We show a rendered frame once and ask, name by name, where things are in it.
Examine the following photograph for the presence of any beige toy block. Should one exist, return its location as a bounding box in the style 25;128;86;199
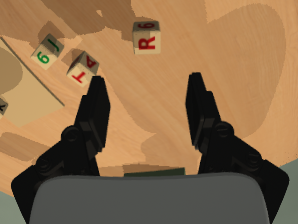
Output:
66;51;100;87
132;21;161;55
0;98;9;119
30;33;64;70

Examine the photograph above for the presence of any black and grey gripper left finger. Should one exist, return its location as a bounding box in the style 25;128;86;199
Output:
11;75;111;224

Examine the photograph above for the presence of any tan flat mat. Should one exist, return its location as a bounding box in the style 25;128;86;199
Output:
0;37;65;128

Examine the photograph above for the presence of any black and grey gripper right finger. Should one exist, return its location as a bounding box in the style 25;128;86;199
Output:
185;72;289;224

